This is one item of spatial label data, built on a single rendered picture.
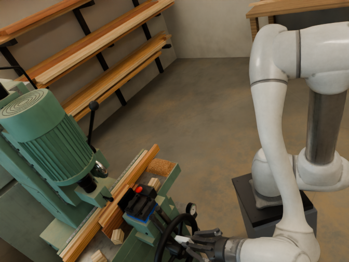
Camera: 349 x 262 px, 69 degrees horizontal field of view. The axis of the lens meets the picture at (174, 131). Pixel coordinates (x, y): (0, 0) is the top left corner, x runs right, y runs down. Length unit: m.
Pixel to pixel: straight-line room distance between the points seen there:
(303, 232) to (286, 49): 0.51
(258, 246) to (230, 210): 1.39
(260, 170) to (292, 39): 0.61
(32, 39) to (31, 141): 2.60
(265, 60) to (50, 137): 0.68
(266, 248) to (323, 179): 0.53
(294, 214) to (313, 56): 0.44
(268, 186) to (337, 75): 0.63
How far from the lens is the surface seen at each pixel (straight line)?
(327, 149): 1.07
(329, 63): 0.77
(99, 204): 1.11
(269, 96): 0.74
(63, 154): 0.92
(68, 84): 3.58
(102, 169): 1.23
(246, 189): 1.41
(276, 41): 0.78
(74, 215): 1.35
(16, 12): 3.42
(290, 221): 0.86
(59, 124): 0.90
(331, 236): 2.02
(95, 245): 1.18
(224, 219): 2.09
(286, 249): 0.72
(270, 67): 0.75
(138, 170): 1.28
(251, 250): 0.75
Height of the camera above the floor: 1.75
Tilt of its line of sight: 35 degrees down
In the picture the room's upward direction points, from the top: 22 degrees counter-clockwise
